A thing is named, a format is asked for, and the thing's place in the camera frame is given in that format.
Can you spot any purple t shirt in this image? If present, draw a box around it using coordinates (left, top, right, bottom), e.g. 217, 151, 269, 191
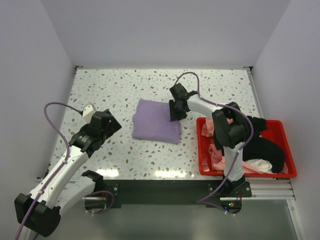
132, 98, 181, 144

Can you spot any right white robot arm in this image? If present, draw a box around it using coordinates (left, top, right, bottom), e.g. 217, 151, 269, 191
169, 83, 254, 197

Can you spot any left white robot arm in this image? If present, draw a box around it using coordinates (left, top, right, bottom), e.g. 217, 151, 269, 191
14, 109, 122, 240

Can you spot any pink t shirt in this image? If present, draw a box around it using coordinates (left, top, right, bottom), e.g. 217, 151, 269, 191
199, 117, 261, 175

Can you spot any black t shirt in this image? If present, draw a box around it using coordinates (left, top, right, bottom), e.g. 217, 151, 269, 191
212, 116, 286, 174

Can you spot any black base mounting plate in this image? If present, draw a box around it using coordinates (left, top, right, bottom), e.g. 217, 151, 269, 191
83, 179, 252, 210

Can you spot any red plastic bin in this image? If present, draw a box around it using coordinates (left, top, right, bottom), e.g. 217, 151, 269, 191
196, 116, 297, 178

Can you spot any white t shirt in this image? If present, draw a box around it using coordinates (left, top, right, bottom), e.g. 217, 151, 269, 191
246, 159, 273, 174

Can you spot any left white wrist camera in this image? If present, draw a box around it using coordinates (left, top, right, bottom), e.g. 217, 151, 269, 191
81, 103, 97, 124

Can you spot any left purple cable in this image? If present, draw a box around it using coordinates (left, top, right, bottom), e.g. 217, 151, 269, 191
15, 101, 116, 240

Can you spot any purple cable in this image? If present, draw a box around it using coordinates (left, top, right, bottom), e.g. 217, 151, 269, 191
15, 101, 116, 240
174, 72, 255, 208

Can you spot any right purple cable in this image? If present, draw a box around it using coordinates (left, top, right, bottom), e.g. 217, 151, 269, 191
174, 72, 255, 208

